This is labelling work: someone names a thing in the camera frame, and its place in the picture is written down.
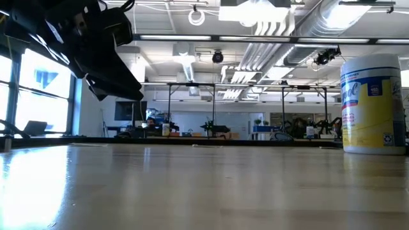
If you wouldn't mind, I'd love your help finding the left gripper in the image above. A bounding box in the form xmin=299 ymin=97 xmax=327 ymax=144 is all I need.
xmin=3 ymin=6 xmax=144 ymax=102

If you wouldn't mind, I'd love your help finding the green striped bandage packet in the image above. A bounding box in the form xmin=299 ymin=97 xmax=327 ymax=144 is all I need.
xmin=69 ymin=142 xmax=109 ymax=148

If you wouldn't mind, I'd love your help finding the grey laptop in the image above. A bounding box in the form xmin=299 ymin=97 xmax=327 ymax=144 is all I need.
xmin=22 ymin=120 xmax=49 ymax=137

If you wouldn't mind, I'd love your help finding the black overhead light bar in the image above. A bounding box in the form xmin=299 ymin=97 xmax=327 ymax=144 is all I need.
xmin=132 ymin=33 xmax=409 ymax=45

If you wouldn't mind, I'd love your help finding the blue storage bin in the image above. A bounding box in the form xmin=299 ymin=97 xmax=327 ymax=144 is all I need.
xmin=252 ymin=125 xmax=281 ymax=133

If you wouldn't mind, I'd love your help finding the white ceiling light panel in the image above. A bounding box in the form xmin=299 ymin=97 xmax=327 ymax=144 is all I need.
xmin=219 ymin=0 xmax=291 ymax=24

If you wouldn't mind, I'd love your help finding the black chair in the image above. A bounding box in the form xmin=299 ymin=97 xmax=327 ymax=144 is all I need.
xmin=273 ymin=132 xmax=295 ymax=142

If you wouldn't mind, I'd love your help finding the yellow white Lysol wipes canister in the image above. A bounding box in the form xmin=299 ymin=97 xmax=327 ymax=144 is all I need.
xmin=339 ymin=52 xmax=407 ymax=156

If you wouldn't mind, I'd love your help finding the dark wall monitor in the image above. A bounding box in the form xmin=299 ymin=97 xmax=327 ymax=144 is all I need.
xmin=114 ymin=100 xmax=148 ymax=121

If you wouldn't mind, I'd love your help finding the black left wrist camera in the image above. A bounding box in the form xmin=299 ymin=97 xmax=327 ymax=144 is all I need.
xmin=101 ymin=6 xmax=134 ymax=48

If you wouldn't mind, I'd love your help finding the black station frame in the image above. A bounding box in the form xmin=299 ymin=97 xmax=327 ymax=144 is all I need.
xmin=281 ymin=84 xmax=328 ymax=126
xmin=167 ymin=82 xmax=216 ymax=123

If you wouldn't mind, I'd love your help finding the black table frame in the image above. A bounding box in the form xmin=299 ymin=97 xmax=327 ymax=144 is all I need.
xmin=0 ymin=136 xmax=344 ymax=150

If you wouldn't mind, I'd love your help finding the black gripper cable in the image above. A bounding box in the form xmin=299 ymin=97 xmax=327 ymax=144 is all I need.
xmin=98 ymin=0 xmax=137 ymax=12

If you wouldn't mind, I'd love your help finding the white cable coil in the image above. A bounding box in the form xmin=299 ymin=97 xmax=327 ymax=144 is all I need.
xmin=187 ymin=8 xmax=206 ymax=27

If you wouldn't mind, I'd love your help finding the aluminium frame post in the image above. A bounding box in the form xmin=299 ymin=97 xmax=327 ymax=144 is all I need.
xmin=3 ymin=134 xmax=13 ymax=153

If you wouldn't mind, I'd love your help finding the silver ventilation duct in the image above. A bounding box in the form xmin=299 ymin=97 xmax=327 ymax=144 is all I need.
xmin=282 ymin=0 xmax=373 ymax=66

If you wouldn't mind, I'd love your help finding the black hanging camera with cables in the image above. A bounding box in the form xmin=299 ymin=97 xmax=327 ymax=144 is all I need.
xmin=313 ymin=46 xmax=342 ymax=66

